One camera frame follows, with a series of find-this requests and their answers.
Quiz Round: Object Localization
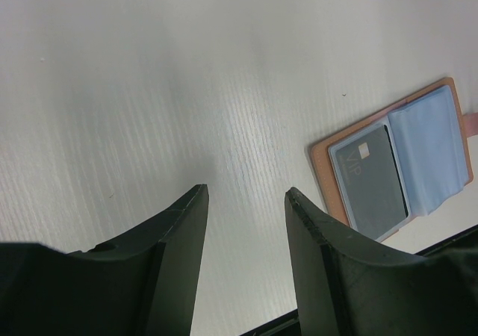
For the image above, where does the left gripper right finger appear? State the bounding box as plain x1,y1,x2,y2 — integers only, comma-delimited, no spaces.
285,188,477,335

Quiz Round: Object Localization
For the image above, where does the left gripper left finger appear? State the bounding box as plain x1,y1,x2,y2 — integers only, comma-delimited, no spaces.
1,184,209,335

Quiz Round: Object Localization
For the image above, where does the black credit card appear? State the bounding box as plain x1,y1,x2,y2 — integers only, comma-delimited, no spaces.
329,123,409,240

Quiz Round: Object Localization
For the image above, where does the brown leather card holder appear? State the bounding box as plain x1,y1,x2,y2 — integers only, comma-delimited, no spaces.
309,77,477,242

